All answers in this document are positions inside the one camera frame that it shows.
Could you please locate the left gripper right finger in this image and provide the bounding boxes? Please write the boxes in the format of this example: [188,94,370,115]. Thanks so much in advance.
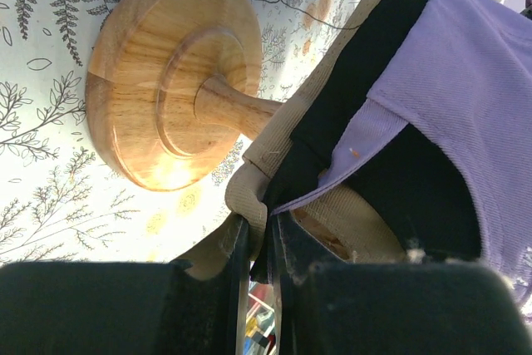
[272,213,531,354]

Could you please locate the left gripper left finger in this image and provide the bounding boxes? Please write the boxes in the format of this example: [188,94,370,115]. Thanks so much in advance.
[1,215,249,354]

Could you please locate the beige baseball cap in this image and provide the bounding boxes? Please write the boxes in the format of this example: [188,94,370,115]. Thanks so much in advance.
[178,0,406,282]

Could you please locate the black baseball cap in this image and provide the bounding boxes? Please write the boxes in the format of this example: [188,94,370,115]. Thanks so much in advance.
[272,0,502,267]

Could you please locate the wooden hat stand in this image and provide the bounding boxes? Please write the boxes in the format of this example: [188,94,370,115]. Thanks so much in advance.
[86,0,279,191]

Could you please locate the purple baseball cap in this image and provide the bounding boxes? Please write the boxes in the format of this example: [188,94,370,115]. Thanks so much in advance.
[264,0,531,318]

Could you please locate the floral table mat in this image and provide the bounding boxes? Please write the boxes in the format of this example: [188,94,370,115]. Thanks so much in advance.
[1,0,360,264]

